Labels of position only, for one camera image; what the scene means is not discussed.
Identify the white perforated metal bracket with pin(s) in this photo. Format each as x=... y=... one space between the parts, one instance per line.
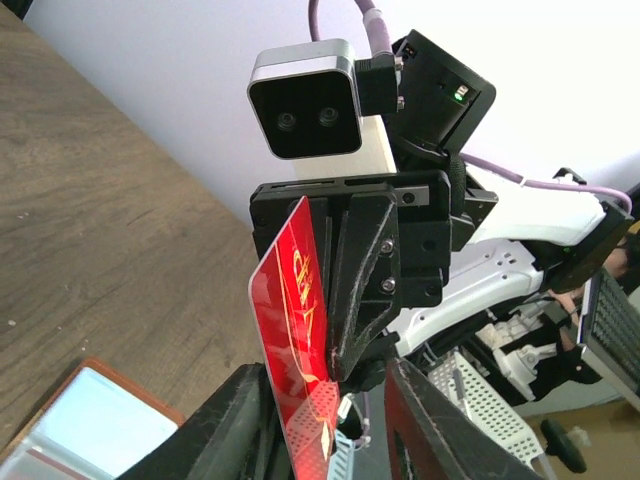
x=467 y=389

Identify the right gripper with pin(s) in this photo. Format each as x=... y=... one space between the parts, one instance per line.
x=383 y=242

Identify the brown leather card holder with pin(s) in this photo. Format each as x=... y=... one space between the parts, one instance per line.
x=96 y=425

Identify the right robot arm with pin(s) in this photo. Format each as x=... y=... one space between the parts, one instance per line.
x=419 y=106

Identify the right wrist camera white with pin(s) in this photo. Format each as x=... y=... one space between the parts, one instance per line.
x=305 y=99

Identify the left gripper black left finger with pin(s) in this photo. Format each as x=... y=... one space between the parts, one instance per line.
x=235 y=434

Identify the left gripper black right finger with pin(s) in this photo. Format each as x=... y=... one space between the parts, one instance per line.
x=429 y=438

